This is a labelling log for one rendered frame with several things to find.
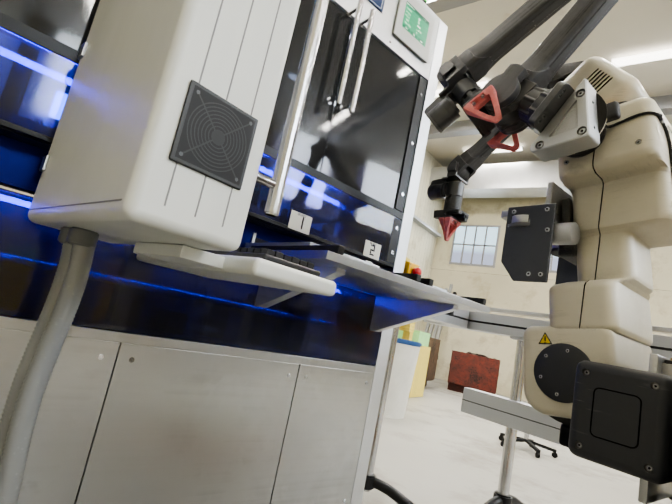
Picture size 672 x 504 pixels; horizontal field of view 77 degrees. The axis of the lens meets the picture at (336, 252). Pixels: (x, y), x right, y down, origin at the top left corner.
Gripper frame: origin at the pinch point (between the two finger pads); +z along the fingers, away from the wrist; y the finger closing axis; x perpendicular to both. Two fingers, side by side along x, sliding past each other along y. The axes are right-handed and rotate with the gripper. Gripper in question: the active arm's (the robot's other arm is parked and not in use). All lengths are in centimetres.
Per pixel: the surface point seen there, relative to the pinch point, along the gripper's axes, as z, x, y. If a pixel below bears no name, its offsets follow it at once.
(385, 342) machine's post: 38.9, -9.2, 26.1
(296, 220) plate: 6, 43, 27
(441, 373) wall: 107, -740, 491
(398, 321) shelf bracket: 30.4, 0.8, 13.3
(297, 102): -1, 82, -25
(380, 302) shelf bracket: 24.8, 0.7, 23.5
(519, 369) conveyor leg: 39, -86, 10
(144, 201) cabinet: 24, 102, -29
